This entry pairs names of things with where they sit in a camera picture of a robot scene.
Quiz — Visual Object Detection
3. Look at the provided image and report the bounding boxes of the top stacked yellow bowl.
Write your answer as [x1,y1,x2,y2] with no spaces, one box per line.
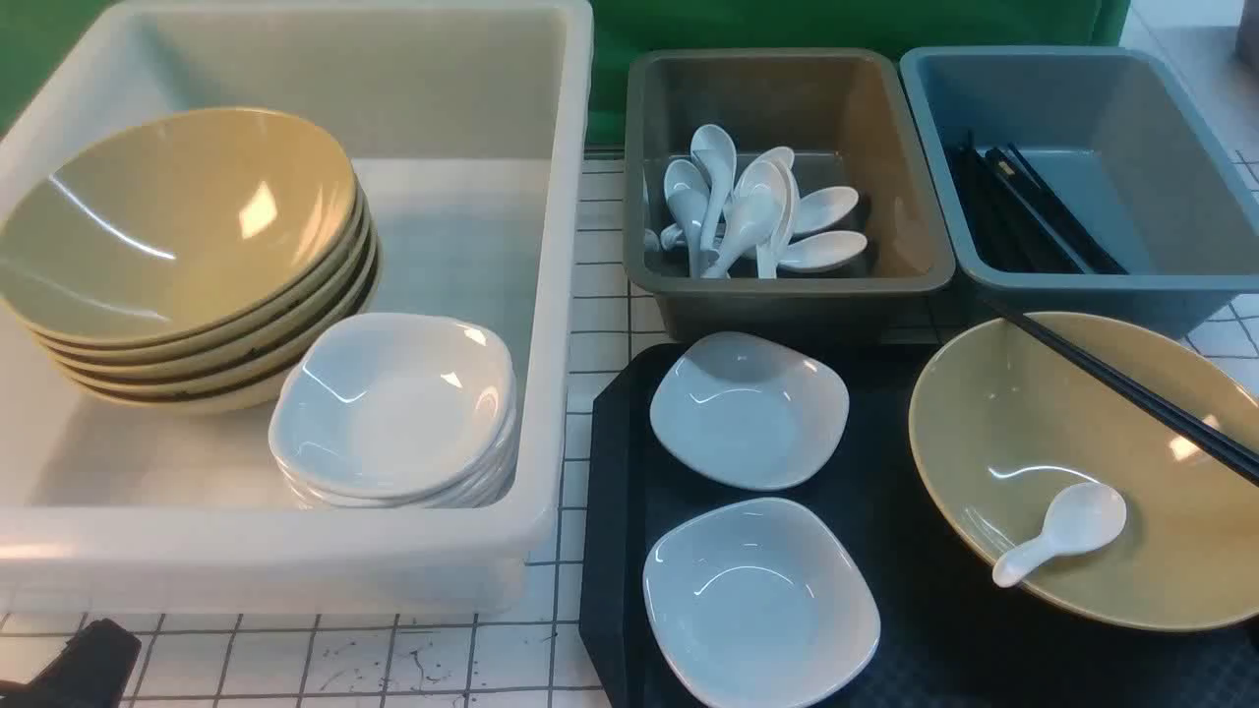
[1,106,358,348]

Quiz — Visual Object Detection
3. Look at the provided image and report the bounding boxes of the grey-brown spoon bin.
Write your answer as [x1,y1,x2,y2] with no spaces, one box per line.
[624,48,956,348]

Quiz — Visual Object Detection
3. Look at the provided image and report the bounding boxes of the black chopstick pair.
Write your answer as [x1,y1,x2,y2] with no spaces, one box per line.
[980,295,1258,485]

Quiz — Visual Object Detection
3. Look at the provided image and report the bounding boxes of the black chopsticks in bin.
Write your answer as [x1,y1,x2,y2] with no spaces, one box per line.
[946,134,1128,276]

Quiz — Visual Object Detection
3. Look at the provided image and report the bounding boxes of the green backdrop cloth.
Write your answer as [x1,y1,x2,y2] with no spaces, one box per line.
[3,1,1131,145]

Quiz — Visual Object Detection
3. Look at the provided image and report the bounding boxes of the stack of white dishes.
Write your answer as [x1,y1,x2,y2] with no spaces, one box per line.
[269,391,517,509]

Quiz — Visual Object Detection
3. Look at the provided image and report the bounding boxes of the white spoons in bin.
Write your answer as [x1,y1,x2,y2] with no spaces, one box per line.
[642,123,869,278]

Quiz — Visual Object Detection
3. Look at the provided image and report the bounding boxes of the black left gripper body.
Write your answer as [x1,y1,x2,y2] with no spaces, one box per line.
[1,619,144,707]

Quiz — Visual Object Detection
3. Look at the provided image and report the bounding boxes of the white square dish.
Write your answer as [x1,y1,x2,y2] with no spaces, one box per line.
[641,498,881,707]
[648,331,851,493]

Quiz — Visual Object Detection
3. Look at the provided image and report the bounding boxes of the blue-grey chopstick bin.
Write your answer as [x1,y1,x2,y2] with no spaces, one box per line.
[899,47,1258,339]

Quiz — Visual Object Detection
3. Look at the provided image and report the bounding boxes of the yellow noodle bowl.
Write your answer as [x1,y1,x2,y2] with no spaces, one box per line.
[908,319,1258,632]

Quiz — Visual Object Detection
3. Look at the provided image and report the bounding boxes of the black plastic serving tray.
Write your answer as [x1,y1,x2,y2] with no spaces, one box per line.
[578,341,1258,707]

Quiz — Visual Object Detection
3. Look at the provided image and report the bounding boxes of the white soup spoon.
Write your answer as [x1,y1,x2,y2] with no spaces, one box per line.
[990,481,1128,588]

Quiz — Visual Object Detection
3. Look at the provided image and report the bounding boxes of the top stacked white dish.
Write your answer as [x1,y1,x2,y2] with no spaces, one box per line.
[267,312,520,509]

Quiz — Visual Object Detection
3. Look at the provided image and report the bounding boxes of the large white plastic tub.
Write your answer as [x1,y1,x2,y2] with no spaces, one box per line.
[3,1,593,619]

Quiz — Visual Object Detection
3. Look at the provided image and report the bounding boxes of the stack of yellow bowls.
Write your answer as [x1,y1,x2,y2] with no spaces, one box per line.
[30,186,383,414]

